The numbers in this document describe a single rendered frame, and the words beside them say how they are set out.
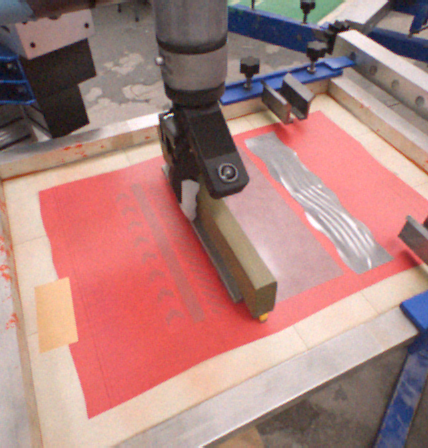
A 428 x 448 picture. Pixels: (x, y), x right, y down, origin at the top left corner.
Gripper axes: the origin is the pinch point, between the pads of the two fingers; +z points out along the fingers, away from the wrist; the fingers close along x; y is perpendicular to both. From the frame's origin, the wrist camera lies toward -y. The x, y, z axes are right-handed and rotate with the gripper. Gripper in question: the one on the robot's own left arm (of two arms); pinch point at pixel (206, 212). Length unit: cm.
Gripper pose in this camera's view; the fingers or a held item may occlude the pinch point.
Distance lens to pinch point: 56.8
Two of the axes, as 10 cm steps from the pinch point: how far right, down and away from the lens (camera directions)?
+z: 0.1, 6.6, 7.5
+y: -4.3, -6.8, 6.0
